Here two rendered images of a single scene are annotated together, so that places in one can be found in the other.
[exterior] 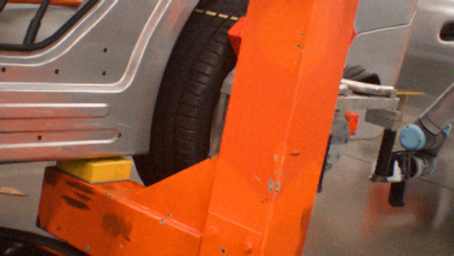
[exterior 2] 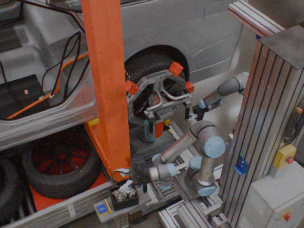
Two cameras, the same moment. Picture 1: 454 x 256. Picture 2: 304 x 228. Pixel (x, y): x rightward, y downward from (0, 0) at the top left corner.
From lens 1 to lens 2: 2.07 m
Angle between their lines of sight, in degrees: 42
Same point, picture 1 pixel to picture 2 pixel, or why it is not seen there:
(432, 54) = not seen: outside the picture
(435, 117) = (207, 101)
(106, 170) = (94, 122)
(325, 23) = (113, 127)
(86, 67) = (78, 103)
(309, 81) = (112, 138)
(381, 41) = (217, 46)
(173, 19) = not seen: hidden behind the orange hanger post
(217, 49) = not seen: hidden behind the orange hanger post
